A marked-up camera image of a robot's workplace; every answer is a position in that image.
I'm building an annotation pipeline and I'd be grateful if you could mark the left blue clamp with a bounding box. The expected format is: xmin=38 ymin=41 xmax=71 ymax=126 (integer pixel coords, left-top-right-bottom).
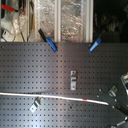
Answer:
xmin=38 ymin=29 xmax=57 ymax=52

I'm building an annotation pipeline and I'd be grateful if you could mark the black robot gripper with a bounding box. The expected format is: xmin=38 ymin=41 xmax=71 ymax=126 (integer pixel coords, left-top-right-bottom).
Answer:
xmin=99 ymin=89 xmax=128 ymax=114

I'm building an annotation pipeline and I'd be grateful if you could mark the metal cable clip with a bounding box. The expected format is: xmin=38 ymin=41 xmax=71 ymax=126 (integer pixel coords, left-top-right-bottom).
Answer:
xmin=70 ymin=71 xmax=77 ymax=90
xmin=30 ymin=97 xmax=41 ymax=113

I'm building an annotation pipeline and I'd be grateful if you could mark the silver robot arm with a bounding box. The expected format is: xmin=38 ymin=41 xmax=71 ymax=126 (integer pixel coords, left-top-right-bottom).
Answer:
xmin=99 ymin=73 xmax=128 ymax=128

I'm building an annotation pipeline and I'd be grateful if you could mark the lower left metal cable clip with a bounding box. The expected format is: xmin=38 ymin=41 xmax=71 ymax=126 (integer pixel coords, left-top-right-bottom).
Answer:
xmin=30 ymin=97 xmax=41 ymax=113

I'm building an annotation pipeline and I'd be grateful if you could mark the upper metal cable clip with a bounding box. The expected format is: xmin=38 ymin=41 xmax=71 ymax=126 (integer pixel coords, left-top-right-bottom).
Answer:
xmin=70 ymin=71 xmax=77 ymax=90

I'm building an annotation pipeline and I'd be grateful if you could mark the white cable with red mark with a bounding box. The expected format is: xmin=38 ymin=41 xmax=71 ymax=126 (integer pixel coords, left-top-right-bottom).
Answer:
xmin=0 ymin=92 xmax=110 ymax=107

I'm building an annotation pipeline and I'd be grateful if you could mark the right blue clamp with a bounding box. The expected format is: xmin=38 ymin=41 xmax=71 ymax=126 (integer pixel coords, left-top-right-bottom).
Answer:
xmin=89 ymin=37 xmax=101 ymax=52

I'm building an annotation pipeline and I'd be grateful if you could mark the red handled tool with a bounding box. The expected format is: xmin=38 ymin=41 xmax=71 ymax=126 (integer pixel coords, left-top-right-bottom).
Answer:
xmin=1 ymin=4 xmax=25 ymax=15

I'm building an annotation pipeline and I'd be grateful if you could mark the clear plastic wrapped bin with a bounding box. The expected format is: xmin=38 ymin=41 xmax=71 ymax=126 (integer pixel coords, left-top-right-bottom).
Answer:
xmin=34 ymin=0 xmax=94 ymax=43

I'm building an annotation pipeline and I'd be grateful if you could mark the blue clamp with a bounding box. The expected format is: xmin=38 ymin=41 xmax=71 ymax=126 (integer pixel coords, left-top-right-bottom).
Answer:
xmin=38 ymin=29 xmax=57 ymax=52
xmin=89 ymin=37 xmax=101 ymax=52

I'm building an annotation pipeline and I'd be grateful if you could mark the black perforated pegboard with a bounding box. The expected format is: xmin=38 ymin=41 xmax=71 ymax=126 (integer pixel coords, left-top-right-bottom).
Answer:
xmin=0 ymin=43 xmax=128 ymax=128

